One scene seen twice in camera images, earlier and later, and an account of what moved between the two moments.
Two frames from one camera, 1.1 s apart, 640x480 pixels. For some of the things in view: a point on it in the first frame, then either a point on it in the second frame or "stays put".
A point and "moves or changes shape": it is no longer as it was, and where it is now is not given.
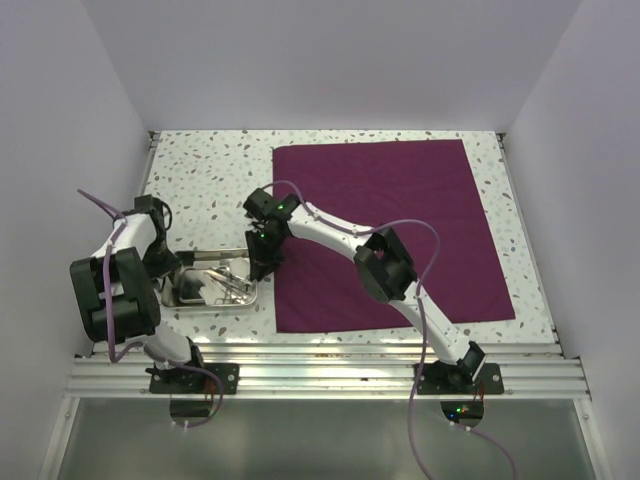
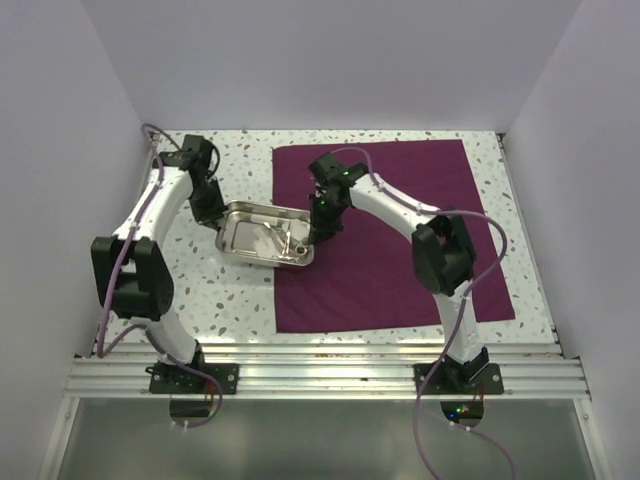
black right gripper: [263, 263] -> [321, 231]
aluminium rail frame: [348, 370] stays put
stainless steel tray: [210, 287] -> [265, 232]
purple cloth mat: [421, 191] stays put
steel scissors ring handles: [226, 279] moves or changes shape
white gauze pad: [240, 267] moves or changes shape
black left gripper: [169, 265] -> [212, 217]
